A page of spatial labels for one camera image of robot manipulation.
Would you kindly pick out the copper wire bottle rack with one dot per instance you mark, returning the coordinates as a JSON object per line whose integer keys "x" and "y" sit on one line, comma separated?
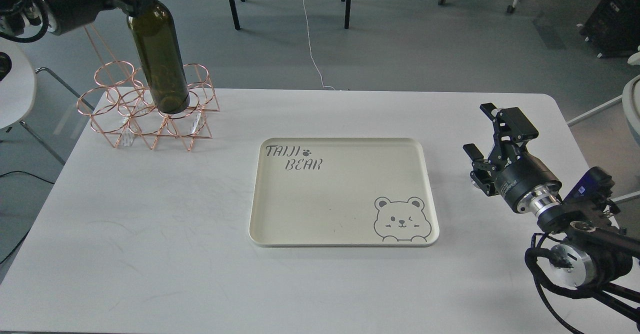
{"x": 121, "y": 109}

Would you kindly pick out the dark green wine bottle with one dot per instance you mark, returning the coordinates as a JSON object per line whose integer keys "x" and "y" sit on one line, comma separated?
{"x": 156, "y": 41}

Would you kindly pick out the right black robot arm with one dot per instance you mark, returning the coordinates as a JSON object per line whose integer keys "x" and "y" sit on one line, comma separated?
{"x": 578, "y": 253}

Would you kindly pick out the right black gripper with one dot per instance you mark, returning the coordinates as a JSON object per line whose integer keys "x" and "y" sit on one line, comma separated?
{"x": 510, "y": 170}

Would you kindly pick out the white chair right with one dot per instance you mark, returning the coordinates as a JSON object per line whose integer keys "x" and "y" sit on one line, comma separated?
{"x": 629, "y": 99}

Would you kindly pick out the white chair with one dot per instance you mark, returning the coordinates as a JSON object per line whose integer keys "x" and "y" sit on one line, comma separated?
{"x": 629, "y": 99}
{"x": 18, "y": 89}

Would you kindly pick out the black equipment case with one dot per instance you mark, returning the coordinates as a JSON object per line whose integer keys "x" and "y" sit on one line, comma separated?
{"x": 613, "y": 28}

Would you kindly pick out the white chair left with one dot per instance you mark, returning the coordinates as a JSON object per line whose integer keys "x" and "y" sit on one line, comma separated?
{"x": 18, "y": 89}

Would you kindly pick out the cream bear serving tray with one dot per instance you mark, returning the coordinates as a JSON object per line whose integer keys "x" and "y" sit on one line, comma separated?
{"x": 343, "y": 192}

